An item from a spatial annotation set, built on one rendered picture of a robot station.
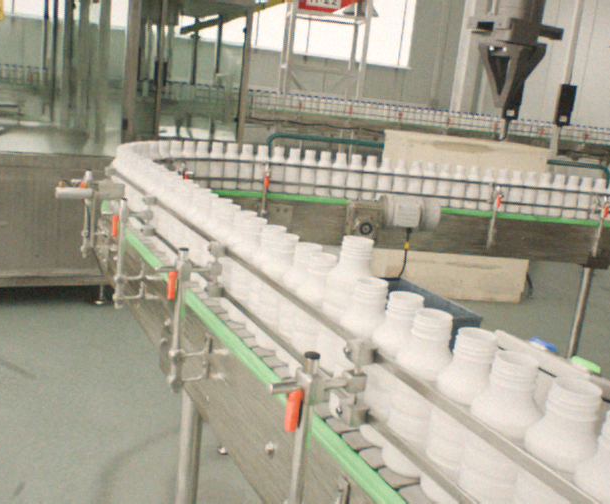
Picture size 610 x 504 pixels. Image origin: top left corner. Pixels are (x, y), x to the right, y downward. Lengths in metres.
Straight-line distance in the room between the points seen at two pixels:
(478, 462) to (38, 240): 3.74
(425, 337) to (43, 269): 3.68
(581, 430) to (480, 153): 4.71
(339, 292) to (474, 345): 0.23
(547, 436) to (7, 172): 3.75
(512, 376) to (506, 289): 4.93
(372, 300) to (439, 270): 4.52
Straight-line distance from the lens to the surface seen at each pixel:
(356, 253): 0.82
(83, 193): 1.86
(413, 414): 0.70
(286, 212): 2.62
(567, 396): 0.57
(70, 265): 4.26
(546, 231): 2.95
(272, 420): 0.93
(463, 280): 5.38
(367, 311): 0.78
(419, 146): 5.07
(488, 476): 0.62
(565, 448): 0.57
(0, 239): 4.19
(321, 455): 0.81
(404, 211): 2.54
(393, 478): 0.73
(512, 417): 0.60
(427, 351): 0.69
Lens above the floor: 1.36
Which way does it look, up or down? 13 degrees down
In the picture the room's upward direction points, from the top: 6 degrees clockwise
